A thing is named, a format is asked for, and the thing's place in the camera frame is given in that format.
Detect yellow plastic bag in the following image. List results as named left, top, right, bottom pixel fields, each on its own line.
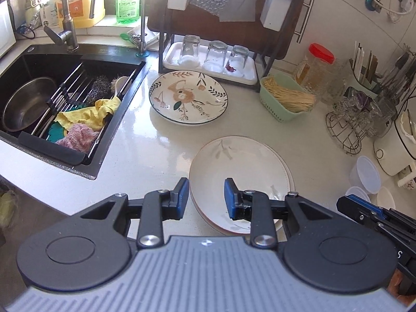
left=0, top=190, right=17, bottom=229

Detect white appliance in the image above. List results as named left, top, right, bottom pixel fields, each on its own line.
left=0, top=0, right=17, bottom=59

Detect translucent plastic container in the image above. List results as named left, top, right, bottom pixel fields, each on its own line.
left=345, top=186, right=372, bottom=204
left=349, top=156, right=381, bottom=196

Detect dark wooden cutting board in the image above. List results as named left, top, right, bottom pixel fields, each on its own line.
left=148, top=0, right=309, bottom=61

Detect small white bottle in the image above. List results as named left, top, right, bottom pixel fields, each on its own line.
left=41, top=0, right=61, bottom=27

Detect white bowl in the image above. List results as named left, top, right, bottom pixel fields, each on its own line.
left=377, top=187, right=396, bottom=210

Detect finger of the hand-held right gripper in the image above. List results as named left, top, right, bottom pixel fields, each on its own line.
left=336, top=194, right=395, bottom=232

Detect green dish brush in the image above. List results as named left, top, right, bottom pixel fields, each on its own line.
left=120, top=29, right=144, bottom=45

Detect floral plate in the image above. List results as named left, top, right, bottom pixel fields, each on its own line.
left=149, top=70, right=229, bottom=126

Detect green plastic basket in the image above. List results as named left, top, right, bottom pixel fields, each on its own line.
left=259, top=73, right=317, bottom=123

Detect white ladle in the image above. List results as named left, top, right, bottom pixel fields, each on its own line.
left=110, top=75, right=131, bottom=100

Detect hanging metal utensils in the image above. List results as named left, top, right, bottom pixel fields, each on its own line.
left=380, top=46, right=416, bottom=105

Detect stainless steel bowl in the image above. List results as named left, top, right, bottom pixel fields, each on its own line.
left=2, top=77, right=61, bottom=133

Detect metal bar handle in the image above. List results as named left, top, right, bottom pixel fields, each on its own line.
left=296, top=0, right=314, bottom=44

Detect green chopstick holder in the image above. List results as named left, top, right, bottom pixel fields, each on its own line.
left=349, top=57, right=391, bottom=95

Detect yellow cloth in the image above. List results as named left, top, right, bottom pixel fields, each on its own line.
left=55, top=98, right=121, bottom=130

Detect clear drinking glass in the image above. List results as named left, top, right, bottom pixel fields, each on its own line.
left=178, top=35, right=201, bottom=67
left=226, top=45, right=250, bottom=78
left=204, top=41, right=228, bottom=72

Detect white drip tray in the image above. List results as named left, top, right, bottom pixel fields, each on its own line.
left=162, top=41, right=259, bottom=83

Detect yellow detergent jug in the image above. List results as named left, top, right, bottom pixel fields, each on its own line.
left=54, top=0, right=106, bottom=28

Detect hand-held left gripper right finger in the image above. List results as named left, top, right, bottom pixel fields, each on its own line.
left=224, top=178, right=339, bottom=248

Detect teal sponge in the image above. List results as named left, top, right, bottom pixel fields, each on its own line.
left=49, top=122, right=69, bottom=142

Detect sink drain rack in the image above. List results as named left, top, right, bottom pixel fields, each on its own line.
left=18, top=55, right=147, bottom=167

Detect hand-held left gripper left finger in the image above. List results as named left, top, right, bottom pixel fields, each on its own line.
left=80, top=177, right=190, bottom=248

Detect pile of wooden toothpicks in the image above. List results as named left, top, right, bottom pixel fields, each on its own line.
left=263, top=76, right=316, bottom=113

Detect tall cut-glass tumbler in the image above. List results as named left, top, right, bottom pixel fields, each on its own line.
left=373, top=97, right=398, bottom=137

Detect wire cup rack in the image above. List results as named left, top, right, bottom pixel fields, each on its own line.
left=326, top=86, right=397, bottom=155

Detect white electric pot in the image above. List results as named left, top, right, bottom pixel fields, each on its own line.
left=374, top=109, right=416, bottom=177

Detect black dish rack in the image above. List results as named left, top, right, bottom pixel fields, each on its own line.
left=148, top=0, right=309, bottom=76

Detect pink cloth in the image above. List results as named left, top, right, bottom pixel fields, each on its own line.
left=57, top=123, right=103, bottom=152

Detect white leaf-print plate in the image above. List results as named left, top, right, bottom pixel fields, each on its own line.
left=189, top=135, right=295, bottom=231

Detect black kitchen sink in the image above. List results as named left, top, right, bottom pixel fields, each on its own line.
left=0, top=44, right=152, bottom=180

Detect bunch of chopsticks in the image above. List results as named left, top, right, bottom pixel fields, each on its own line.
left=353, top=42, right=380, bottom=82

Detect steel kitchen faucet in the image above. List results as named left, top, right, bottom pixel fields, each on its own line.
left=8, top=0, right=102, bottom=53

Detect glass jar with red lid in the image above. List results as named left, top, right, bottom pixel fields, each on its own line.
left=294, top=43, right=335, bottom=95

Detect steel wool scrubber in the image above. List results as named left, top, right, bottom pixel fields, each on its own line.
left=89, top=75, right=113, bottom=100

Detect slim steel faucet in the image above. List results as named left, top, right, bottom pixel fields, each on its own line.
left=136, top=0, right=149, bottom=58

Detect clear cut-glass tumbler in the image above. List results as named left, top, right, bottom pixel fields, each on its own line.
left=321, top=61, right=352, bottom=105

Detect white cutlery holder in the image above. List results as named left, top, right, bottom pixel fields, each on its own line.
left=260, top=0, right=297, bottom=32

